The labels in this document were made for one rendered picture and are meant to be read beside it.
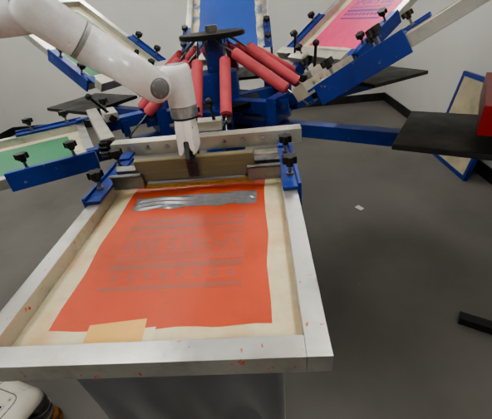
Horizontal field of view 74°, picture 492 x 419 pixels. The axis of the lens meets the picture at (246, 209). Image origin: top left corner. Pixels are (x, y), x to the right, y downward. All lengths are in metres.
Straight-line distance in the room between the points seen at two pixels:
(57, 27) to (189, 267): 0.55
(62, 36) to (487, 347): 1.94
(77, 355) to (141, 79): 0.56
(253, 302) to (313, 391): 1.03
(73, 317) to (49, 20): 0.58
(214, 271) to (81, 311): 0.27
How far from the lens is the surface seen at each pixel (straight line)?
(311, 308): 0.57
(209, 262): 0.73
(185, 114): 0.91
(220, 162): 0.97
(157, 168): 1.02
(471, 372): 1.83
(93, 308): 0.72
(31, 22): 0.83
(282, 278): 0.67
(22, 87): 6.20
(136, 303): 0.69
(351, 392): 1.64
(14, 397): 1.64
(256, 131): 1.17
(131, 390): 0.83
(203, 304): 0.64
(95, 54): 0.84
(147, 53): 2.44
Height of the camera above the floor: 1.42
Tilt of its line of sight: 32 degrees down
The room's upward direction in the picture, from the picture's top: 7 degrees counter-clockwise
